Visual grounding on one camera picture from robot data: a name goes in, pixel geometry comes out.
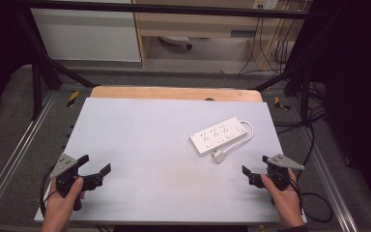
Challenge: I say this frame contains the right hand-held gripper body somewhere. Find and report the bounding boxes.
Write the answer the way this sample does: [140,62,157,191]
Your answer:
[262,153,305,191]

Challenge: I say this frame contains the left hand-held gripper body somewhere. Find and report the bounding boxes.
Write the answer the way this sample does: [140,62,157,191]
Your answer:
[49,153,93,212]

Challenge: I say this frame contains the person's right hand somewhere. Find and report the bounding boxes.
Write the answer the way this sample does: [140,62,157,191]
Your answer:
[260,167,305,228]

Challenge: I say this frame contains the person's left hand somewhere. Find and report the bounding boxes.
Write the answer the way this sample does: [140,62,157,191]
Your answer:
[42,176,86,226]

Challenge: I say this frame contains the white plug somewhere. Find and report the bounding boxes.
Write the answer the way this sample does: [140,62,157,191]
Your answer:
[212,149,228,164]

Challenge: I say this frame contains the white power strip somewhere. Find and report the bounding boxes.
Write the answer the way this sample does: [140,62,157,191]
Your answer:
[188,116,249,158]

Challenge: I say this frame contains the yellow black tape marker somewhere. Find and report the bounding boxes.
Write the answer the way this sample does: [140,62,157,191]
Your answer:
[66,90,80,108]
[273,96,292,111]

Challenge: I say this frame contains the black metal stand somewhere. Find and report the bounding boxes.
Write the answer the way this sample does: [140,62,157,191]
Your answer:
[252,18,315,127]
[13,9,101,122]

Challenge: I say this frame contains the black curtain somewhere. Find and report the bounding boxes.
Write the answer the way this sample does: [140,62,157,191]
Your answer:
[294,0,371,220]
[0,0,35,127]

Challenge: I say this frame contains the wooden table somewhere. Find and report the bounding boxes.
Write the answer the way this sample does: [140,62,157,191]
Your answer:
[89,85,264,103]

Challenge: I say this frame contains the white cabinet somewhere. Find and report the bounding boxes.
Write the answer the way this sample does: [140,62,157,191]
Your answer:
[30,0,142,63]

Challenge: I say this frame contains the light wooden desk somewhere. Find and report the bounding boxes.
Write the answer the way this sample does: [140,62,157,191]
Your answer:
[132,0,305,70]

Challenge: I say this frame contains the grey chair base with wheel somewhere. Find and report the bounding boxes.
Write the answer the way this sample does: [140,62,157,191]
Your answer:
[158,35,193,50]

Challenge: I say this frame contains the black metal crossbar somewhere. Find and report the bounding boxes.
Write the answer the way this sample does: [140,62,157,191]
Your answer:
[22,0,318,20]

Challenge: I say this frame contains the white power strip cable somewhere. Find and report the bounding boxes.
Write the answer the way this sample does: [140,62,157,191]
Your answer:
[222,119,255,155]

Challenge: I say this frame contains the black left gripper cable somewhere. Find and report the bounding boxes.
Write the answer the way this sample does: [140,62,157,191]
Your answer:
[39,163,59,218]

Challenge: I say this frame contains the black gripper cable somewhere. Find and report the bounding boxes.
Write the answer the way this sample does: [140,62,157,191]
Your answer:
[288,178,334,224]
[39,163,59,218]

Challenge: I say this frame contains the bundle of black floor cables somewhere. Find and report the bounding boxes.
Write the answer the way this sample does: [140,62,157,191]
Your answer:
[271,81,328,182]

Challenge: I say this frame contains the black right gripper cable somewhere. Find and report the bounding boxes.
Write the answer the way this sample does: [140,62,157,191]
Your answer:
[288,178,334,224]

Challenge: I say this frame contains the aluminium floor rail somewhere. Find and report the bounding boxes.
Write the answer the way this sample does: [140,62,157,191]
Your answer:
[298,124,359,232]
[0,91,58,220]

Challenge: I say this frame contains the hanging black cables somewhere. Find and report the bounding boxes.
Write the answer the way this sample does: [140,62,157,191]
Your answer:
[237,17,296,75]

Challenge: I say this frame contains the yellow hanging cable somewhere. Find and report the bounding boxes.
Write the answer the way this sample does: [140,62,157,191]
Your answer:
[260,9,288,71]

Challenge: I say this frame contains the white wall socket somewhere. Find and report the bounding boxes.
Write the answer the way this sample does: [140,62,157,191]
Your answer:
[252,0,279,10]

